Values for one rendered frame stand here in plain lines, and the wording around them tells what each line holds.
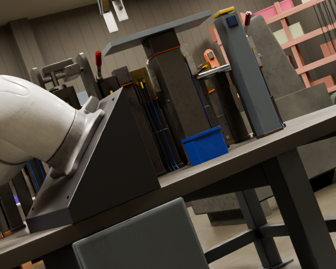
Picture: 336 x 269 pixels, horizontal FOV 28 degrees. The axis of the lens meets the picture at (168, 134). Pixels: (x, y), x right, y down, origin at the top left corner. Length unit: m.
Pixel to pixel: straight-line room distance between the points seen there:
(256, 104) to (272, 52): 5.50
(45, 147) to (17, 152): 0.08
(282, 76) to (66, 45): 4.47
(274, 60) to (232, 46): 5.47
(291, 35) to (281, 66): 3.69
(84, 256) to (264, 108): 1.03
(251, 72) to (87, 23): 9.13
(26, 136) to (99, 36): 9.78
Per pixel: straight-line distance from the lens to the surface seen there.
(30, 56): 10.71
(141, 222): 1.58
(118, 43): 2.17
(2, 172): 1.75
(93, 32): 11.34
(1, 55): 10.78
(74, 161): 1.61
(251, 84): 2.32
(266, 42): 7.80
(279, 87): 7.74
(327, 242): 1.93
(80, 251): 1.52
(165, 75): 2.22
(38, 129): 1.60
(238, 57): 2.32
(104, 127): 1.58
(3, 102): 1.60
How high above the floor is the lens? 0.78
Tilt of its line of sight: 1 degrees up
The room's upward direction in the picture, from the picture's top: 21 degrees counter-clockwise
